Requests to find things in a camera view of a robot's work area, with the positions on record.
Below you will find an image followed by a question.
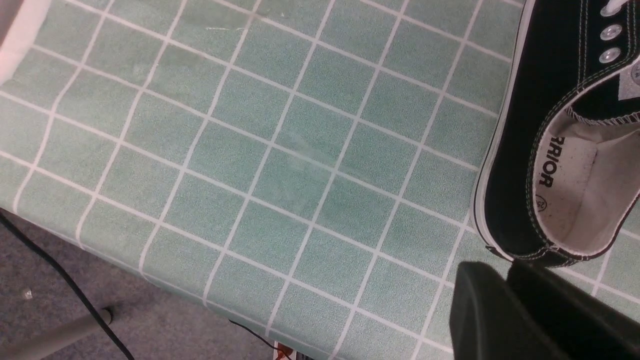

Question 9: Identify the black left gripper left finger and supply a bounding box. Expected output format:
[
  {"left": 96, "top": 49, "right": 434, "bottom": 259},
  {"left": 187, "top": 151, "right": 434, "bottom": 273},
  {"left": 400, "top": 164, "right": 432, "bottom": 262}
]
[{"left": 449, "top": 261, "right": 569, "bottom": 360}]

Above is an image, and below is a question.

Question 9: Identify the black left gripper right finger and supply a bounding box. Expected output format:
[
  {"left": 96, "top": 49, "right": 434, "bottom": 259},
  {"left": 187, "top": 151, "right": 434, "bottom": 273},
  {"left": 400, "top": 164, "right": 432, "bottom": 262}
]
[{"left": 506, "top": 260, "right": 639, "bottom": 360}]

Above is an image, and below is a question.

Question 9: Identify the black canvas sneaker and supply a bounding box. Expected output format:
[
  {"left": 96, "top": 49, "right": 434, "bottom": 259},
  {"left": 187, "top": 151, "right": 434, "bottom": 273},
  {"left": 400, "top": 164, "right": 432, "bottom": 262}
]
[{"left": 473, "top": 0, "right": 640, "bottom": 268}]

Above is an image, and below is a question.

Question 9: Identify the green checked floor mat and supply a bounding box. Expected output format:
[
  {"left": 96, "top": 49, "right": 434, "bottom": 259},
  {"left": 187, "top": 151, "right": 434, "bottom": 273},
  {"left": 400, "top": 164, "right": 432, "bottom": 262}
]
[{"left": 0, "top": 0, "right": 640, "bottom": 360}]

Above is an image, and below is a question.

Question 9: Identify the grey tripod leg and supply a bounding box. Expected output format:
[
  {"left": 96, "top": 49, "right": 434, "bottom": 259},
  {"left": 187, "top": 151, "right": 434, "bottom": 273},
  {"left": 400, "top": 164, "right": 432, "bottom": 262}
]
[{"left": 0, "top": 315, "right": 101, "bottom": 360}]

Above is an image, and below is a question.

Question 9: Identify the black floor cable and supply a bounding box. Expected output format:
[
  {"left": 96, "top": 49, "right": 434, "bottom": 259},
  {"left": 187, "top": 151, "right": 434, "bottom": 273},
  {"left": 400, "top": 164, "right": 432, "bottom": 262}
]
[{"left": 0, "top": 212, "right": 136, "bottom": 360}]

